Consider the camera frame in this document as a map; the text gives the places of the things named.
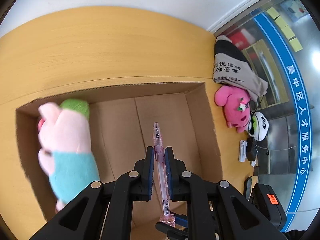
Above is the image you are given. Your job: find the white small device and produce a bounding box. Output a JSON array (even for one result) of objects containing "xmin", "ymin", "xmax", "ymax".
[{"xmin": 239, "ymin": 140, "xmax": 247, "ymax": 163}]

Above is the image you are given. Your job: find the beige tote bag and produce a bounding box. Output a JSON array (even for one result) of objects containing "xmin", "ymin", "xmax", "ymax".
[{"xmin": 213, "ymin": 35, "xmax": 268, "ymax": 102}]

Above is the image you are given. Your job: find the panda plush toy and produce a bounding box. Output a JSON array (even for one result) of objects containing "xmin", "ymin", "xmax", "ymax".
[{"xmin": 246, "ymin": 112, "xmax": 269, "ymax": 141}]

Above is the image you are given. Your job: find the pink transparent pen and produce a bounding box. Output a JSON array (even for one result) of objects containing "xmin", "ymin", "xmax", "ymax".
[{"xmin": 153, "ymin": 122, "xmax": 176, "ymax": 227}]

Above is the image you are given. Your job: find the pink plush toy teal shirt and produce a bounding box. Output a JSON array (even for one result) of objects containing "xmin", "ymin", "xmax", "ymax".
[{"xmin": 37, "ymin": 99, "xmax": 100, "ymax": 211}]

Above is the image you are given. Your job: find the black small adapter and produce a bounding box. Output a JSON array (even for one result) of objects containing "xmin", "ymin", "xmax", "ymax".
[{"xmin": 246, "ymin": 137, "xmax": 258, "ymax": 161}]

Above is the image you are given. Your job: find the cardboard box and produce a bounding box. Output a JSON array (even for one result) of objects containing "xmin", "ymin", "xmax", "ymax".
[{"xmin": 11, "ymin": 82, "xmax": 222, "ymax": 239}]

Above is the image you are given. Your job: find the magenta plush toy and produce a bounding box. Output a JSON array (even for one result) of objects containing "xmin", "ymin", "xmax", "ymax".
[{"xmin": 214, "ymin": 85, "xmax": 251, "ymax": 133}]

